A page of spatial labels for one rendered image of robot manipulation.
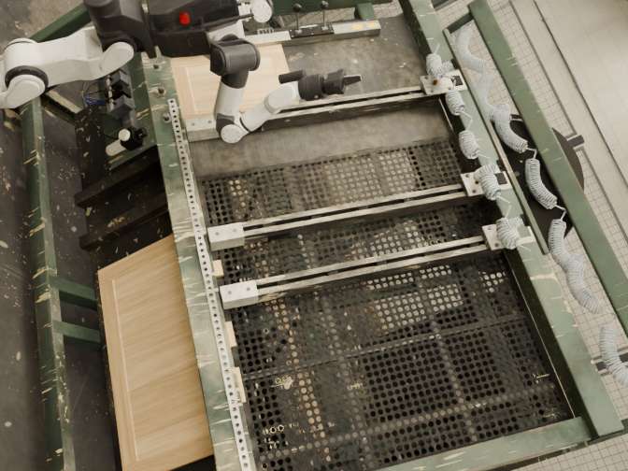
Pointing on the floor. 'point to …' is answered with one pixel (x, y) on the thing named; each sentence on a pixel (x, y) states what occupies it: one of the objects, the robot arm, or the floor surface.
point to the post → (64, 25)
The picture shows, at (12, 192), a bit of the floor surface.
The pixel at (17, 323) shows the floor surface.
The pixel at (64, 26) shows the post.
